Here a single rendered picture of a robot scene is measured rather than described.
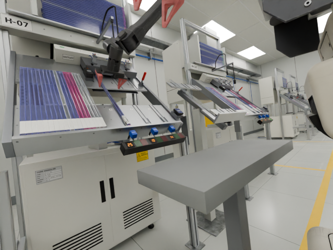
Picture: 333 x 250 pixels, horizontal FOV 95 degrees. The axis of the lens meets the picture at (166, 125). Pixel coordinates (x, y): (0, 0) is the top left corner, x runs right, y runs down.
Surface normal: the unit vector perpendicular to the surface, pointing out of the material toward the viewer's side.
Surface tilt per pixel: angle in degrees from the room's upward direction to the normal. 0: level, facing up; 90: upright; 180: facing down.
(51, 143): 133
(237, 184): 90
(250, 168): 90
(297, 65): 90
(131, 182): 90
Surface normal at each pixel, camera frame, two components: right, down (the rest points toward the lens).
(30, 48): 0.64, -0.07
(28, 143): 0.54, 0.62
